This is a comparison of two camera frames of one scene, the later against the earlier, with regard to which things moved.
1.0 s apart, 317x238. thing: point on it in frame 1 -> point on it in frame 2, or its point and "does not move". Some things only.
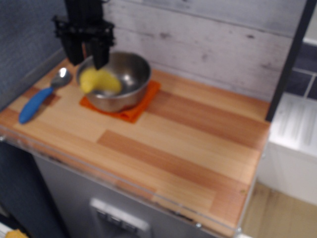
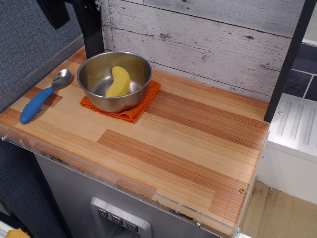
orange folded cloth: [133, 113] does not move
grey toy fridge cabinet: [72, 191] does not move
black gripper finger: [74, 49] -> [56, 10]
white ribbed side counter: [289, 164] does not move
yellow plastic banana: [91, 78] -> [121, 84]
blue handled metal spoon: [62, 77] does not move
